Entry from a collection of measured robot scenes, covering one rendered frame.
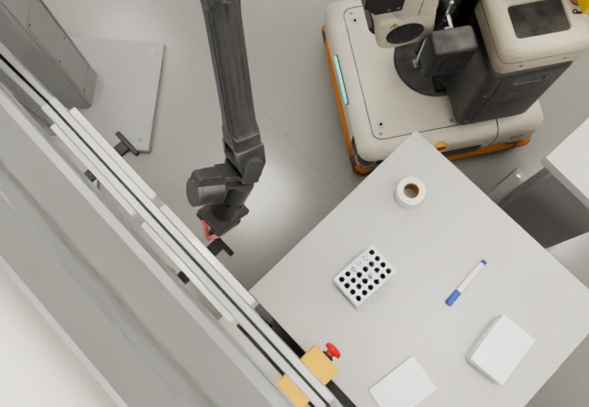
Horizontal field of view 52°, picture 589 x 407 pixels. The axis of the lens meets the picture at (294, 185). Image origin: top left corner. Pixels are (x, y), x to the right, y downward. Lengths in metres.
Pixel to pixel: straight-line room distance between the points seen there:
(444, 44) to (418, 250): 0.56
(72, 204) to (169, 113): 2.20
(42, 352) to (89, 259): 0.05
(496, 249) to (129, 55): 1.62
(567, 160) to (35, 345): 1.50
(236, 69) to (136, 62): 1.49
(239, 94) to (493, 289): 0.79
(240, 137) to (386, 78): 1.11
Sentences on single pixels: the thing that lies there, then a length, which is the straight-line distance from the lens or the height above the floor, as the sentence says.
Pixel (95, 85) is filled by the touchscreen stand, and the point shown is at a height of 0.04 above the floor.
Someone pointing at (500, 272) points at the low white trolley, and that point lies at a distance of 1.53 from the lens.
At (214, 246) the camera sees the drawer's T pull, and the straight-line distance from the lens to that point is 1.32.
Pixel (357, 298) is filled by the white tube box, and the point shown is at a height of 0.76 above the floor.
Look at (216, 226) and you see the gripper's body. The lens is 1.23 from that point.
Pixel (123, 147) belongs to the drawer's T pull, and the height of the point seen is 0.91.
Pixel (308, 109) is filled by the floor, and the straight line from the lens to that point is 2.38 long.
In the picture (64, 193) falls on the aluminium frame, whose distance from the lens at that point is 0.23.
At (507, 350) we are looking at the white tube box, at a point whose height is 0.81.
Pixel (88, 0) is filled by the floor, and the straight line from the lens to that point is 2.74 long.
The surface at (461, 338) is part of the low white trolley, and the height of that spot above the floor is 0.76.
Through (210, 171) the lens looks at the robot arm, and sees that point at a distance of 1.15.
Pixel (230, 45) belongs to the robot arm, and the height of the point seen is 1.31.
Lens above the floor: 2.20
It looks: 75 degrees down
